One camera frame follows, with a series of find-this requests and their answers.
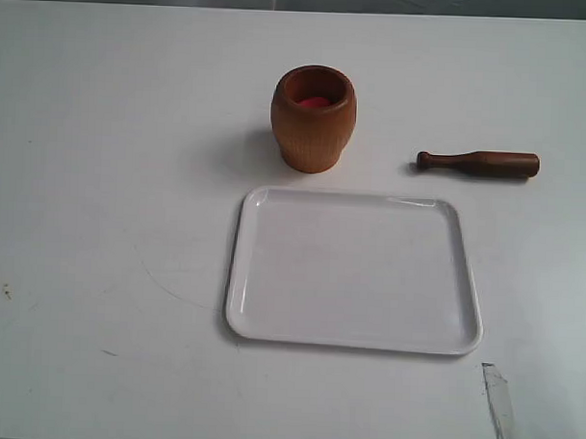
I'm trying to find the dark wooden pestle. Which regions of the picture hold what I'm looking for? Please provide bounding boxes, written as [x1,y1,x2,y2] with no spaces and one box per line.
[416,151,541,179]

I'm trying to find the wooden mortar cup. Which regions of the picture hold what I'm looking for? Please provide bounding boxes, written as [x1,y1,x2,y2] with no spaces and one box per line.
[270,65,358,174]

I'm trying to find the red object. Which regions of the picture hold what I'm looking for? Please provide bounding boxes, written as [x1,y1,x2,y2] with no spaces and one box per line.
[298,96,332,109]

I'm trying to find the white plastic tray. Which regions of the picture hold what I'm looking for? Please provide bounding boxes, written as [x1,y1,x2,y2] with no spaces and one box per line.
[225,186,484,356]

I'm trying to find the clear tape strip right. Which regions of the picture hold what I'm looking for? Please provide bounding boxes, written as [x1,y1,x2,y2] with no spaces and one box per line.
[481,363,515,439]

